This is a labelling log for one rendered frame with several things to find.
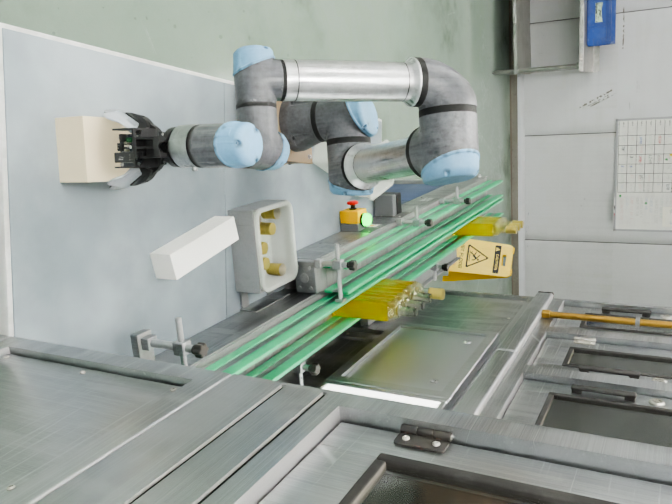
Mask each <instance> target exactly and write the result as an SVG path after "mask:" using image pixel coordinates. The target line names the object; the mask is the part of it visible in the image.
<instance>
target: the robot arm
mask: <svg viewBox="0 0 672 504"><path fill-rule="evenodd" d="M233 77H234V90H235V106H236V121H230V122H227V123H213V124H191V125H179V126H177V127H171V128H169V129H168V130H167V131H166V132H162V131H161V129H160V128H158V126H156V125H154V124H153V122H152V121H151V120H150V119H149V118H148V117H146V116H144V115H140V114H135V113H130V112H126V111H121V110H114V109H110V110H105V111H104V114H103V116H104V117H105V118H107V119H108V120H111V121H114V122H117V123H120V124H121V125H123V126H124V127H125V128H118V129H112V131H128V132H130V133H132V134H119V137H118V139H119V142H120V143H117V150H118V151H120V152H119V153H114V158H115V163H120V166H121V167H115V168H129V170H128V171H127V172H126V173H125V174H123V175H121V176H119V177H116V178H113V179H111V180H110V181H109V182H108V185H111V186H110V187H109V188H110V190H122V189H126V188H130V187H133V186H137V185H140V184H144V183H147V182H149V181H150V180H152V179H153V178H154V177H155V175H156V174H157V172H158V171H160V170H161V169H162V168H163V166H164V165H167V163H168V164H169V165H171V166H173V167H182V168H192V171H194V172H195V171H198V168H238V169H255V170H258V171H266V170H275V169H278V168H280V167H282V166H283V165H284V164H285V163H286V161H287V159H288V157H289V153H290V149H291V150H292V151H294V152H301V151H306V150H308V149H310V148H312V147H314V146H315V145H317V144H319V143H321V142H326V143H327V159H328V177H329V178H328V183H329V188H330V192H331V193H332V194H335V195H344V196H345V195H347V196H364V195H371V194H373V190H374V187H375V186H376V185H377V184H378V183H379V182H380V181H383V180H389V179H395V178H401V177H407V176H413V175H416V176H418V177H419V178H421V179H422V181H423V183H424V184H425V185H429V186H439V185H448V184H453V183H459V182H463V181H467V180H470V179H472V178H474V177H475V176H476V175H477V174H478V172H479V160H480V153H479V145H478V124H477V100H476V96H475V93H474V90H473V89H472V87H471V85H470V84H469V82H468V81H467V80H466V79H465V78H464V77H463V76H462V75H461V74H460V73H459V72H458V71H456V70H455V69H453V68H452V67H450V66H448V65H446V64H444V63H442V62H440V61H437V60H434V59H430V58H425V57H410V58H408V59H407V60H406V61H405V62H372V61H331V60H290V59H282V60H280V59H275V56H274V55H273V50H272V49H271V48H270V47H267V46H262V45H248V46H243V47H240V48H238V49H237V50H236V51H235V52H234V53H233ZM276 101H282V103H281V106H280V110H279V125H280V131H281V133H280V132H279V131H278V121H277V102H276ZM373 102H404V103H405V105H406V106H408V107H418V109H419V127H418V128H416V129H414V130H413V131H412V132H411V133H410V135H409V136H408V137H406V138H402V139H399V140H395V141H391V142H387V143H383V144H380V145H376V146H372V145H371V137H373V136H374V135H376V133H377V131H378V117H377V112H376V109H375V106H374V104H373ZM135 133H136V134H135ZM166 162H167V163H166Z"/></svg>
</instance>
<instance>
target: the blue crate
mask: <svg viewBox="0 0 672 504"><path fill-rule="evenodd" d="M615 39H616V0H587V45H588V47H590V46H602V45H611V44H615Z"/></svg>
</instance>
